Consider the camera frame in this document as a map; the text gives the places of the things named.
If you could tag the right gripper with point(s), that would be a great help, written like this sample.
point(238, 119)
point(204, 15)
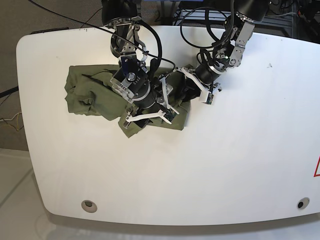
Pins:
point(148, 101)

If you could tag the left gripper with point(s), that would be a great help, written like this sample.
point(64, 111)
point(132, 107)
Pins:
point(203, 78)

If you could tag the olive green T-shirt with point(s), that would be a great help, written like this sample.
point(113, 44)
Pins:
point(89, 92)

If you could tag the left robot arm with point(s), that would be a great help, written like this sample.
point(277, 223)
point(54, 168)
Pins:
point(224, 52)

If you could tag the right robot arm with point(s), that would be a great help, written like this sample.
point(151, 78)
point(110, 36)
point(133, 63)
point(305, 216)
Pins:
point(124, 17)

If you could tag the grey metal table leg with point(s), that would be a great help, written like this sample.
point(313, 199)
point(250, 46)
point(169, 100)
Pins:
point(167, 10)

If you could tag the black bar under table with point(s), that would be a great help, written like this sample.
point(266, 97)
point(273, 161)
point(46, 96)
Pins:
point(9, 92)

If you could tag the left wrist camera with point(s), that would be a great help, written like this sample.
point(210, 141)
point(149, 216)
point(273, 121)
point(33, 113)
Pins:
point(206, 97)

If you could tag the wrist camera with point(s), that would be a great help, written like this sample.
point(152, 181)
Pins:
point(169, 116)
point(206, 97)

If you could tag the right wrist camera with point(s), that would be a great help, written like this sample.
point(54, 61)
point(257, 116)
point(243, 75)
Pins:
point(169, 116)

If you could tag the left table cable grommet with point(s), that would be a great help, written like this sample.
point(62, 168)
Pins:
point(89, 206)

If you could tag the table cable grommet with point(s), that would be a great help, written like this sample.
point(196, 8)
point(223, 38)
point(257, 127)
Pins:
point(303, 203)
point(89, 206)

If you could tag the grey metal frame rail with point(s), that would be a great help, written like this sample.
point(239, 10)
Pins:
point(218, 17)

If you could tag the right table cable grommet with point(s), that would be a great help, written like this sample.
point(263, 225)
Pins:
point(303, 203)

